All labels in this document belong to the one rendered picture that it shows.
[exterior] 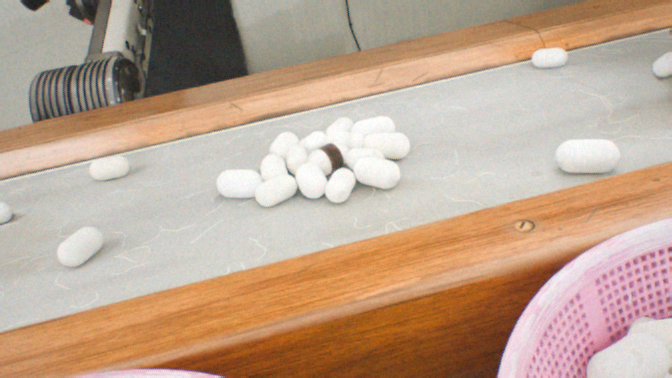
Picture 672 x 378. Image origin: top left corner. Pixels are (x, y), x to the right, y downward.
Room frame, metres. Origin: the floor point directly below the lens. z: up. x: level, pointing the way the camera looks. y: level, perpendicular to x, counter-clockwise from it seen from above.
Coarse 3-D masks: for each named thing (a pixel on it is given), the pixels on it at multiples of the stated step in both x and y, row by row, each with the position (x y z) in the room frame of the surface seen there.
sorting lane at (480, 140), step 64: (512, 64) 0.56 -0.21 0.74; (576, 64) 0.53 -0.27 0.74; (640, 64) 0.49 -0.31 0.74; (256, 128) 0.52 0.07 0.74; (320, 128) 0.48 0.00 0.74; (448, 128) 0.42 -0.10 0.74; (512, 128) 0.40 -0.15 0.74; (576, 128) 0.37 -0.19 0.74; (640, 128) 0.35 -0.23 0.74; (0, 192) 0.48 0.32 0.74; (64, 192) 0.45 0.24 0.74; (128, 192) 0.42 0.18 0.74; (192, 192) 0.39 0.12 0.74; (384, 192) 0.33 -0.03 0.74; (448, 192) 0.31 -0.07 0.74; (512, 192) 0.30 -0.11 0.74; (0, 256) 0.35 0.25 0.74; (128, 256) 0.31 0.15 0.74; (192, 256) 0.30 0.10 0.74; (256, 256) 0.28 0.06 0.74; (0, 320) 0.26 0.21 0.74
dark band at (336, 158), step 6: (330, 144) 0.39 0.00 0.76; (324, 150) 0.38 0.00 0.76; (330, 150) 0.38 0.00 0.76; (336, 150) 0.38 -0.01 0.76; (330, 156) 0.37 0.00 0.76; (336, 156) 0.38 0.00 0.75; (342, 156) 0.38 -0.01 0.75; (336, 162) 0.37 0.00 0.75; (342, 162) 0.38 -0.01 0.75; (336, 168) 0.38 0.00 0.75
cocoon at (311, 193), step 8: (304, 168) 0.35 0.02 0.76; (312, 168) 0.35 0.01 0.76; (296, 176) 0.36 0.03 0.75; (304, 176) 0.34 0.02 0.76; (312, 176) 0.34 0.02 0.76; (320, 176) 0.34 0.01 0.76; (304, 184) 0.34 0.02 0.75; (312, 184) 0.34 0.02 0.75; (320, 184) 0.34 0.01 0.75; (304, 192) 0.34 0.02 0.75; (312, 192) 0.33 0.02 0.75; (320, 192) 0.34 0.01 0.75
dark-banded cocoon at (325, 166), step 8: (336, 144) 0.39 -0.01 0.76; (344, 144) 0.39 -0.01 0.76; (312, 152) 0.38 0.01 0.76; (320, 152) 0.38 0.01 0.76; (344, 152) 0.38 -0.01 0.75; (312, 160) 0.37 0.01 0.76; (320, 160) 0.37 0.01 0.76; (328, 160) 0.37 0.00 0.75; (344, 160) 0.38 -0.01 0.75; (320, 168) 0.37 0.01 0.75; (328, 168) 0.37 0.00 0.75
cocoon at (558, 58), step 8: (552, 48) 0.53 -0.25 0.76; (560, 48) 0.53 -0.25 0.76; (536, 56) 0.53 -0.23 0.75; (544, 56) 0.53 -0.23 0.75; (552, 56) 0.53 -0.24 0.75; (560, 56) 0.52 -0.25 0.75; (536, 64) 0.53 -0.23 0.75; (544, 64) 0.53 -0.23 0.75; (552, 64) 0.53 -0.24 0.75; (560, 64) 0.52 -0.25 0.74
